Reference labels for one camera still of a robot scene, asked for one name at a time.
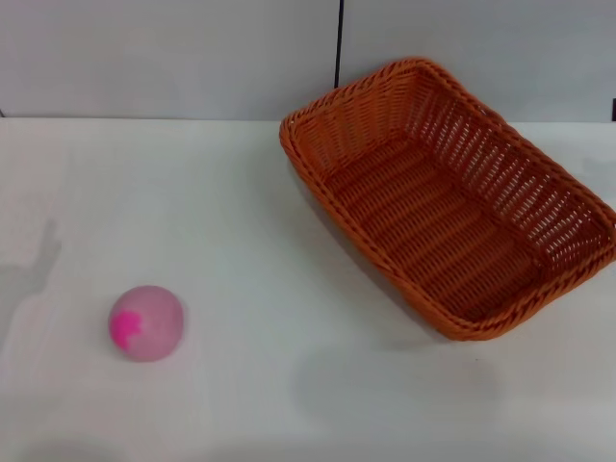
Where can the black vertical wall strip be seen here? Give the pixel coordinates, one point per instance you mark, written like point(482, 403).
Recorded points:
point(339, 48)

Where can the orange woven plastic basket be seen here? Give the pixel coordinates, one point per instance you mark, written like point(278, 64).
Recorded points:
point(433, 221)

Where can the pink soft ball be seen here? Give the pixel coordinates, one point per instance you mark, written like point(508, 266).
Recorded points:
point(154, 332)

